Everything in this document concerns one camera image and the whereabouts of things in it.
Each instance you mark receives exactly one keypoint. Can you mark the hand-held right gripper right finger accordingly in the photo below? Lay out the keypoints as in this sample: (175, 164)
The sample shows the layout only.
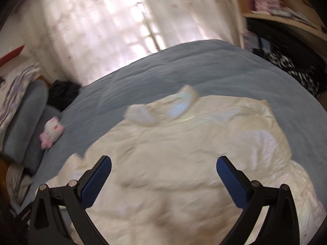
(233, 183)

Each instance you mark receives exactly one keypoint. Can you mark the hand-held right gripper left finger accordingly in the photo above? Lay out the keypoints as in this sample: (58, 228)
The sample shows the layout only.
(97, 181)

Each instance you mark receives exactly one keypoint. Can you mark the white puffer jacket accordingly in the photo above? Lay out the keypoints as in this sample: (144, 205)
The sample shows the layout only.
(178, 153)

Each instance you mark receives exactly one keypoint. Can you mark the dark clothes pile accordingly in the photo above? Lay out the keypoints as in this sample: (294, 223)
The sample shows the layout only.
(63, 93)

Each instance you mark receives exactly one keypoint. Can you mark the pink plush toy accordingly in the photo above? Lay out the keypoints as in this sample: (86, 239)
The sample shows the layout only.
(51, 132)

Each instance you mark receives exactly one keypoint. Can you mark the grey-blue pillow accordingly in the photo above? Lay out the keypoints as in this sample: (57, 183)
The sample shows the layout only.
(40, 137)
(28, 112)

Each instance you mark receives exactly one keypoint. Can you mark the floral patterned cloth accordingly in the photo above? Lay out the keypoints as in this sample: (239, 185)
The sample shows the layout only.
(12, 97)

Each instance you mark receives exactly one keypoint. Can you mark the blue bed blanket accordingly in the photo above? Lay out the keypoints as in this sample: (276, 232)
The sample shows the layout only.
(204, 66)

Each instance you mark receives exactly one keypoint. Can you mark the black and white patterned cloth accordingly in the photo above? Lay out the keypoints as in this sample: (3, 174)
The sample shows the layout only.
(299, 74)

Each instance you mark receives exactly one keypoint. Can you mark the white cardboard box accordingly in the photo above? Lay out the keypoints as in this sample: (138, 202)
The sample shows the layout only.
(249, 42)

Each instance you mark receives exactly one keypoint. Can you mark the white leaf-print curtain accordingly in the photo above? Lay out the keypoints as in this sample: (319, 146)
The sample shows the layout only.
(102, 30)

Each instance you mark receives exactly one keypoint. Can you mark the red object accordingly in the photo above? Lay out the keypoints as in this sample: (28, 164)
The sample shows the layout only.
(10, 55)

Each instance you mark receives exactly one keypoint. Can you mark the papers on desk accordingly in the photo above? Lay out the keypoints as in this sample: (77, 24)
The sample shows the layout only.
(293, 15)

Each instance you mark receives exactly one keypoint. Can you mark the pink drawer organizer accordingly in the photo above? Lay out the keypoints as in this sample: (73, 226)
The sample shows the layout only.
(265, 2)

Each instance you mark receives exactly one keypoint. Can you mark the wooden wall desk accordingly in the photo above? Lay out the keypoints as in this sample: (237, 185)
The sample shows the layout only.
(301, 28)

